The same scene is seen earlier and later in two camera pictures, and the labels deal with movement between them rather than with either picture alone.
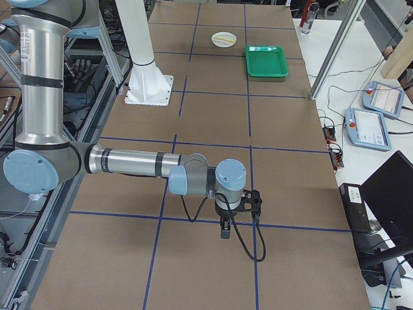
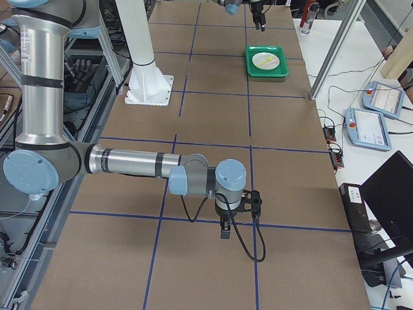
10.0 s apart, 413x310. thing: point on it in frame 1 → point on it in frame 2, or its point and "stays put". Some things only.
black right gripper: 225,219 stays put
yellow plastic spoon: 229,40 → 268,59
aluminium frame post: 353,13 stays put
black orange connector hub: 330,134 stays put
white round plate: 224,39 → 265,61
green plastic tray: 264,61 stays put
